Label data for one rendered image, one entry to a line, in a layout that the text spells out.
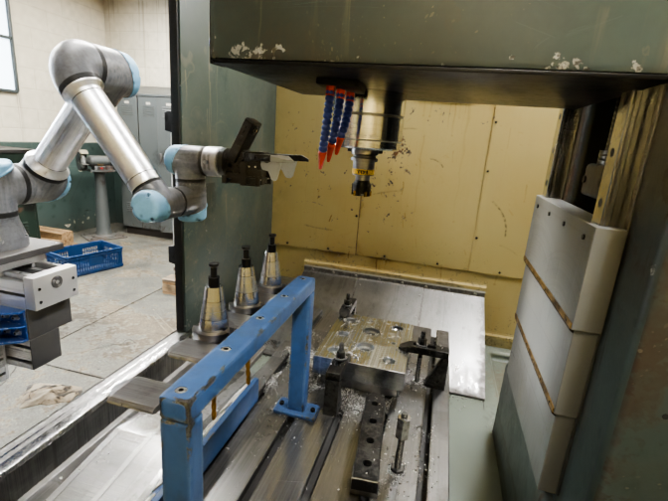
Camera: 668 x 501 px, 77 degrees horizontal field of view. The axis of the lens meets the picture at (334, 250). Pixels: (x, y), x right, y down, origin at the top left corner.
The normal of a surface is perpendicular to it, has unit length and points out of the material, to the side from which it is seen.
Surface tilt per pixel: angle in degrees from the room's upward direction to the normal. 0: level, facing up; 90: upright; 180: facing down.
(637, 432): 90
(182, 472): 90
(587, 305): 90
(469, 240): 90
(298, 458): 0
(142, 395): 0
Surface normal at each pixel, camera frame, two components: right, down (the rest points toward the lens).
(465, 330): -0.04, -0.78
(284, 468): 0.07, -0.96
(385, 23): -0.26, 0.23
